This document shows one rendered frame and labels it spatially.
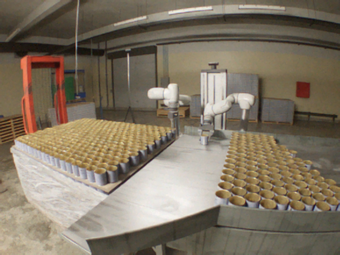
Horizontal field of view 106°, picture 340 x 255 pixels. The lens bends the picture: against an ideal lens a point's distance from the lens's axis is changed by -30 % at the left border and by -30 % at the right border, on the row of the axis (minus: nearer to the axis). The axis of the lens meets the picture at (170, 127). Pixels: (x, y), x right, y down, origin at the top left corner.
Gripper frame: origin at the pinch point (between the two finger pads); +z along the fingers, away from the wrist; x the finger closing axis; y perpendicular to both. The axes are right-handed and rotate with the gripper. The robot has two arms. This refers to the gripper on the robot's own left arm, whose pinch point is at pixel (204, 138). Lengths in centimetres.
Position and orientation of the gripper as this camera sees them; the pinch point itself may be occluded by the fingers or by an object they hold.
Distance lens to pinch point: 161.7
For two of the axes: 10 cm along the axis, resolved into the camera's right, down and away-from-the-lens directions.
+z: -2.5, 8.5, -4.7
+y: -2.8, -5.2, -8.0
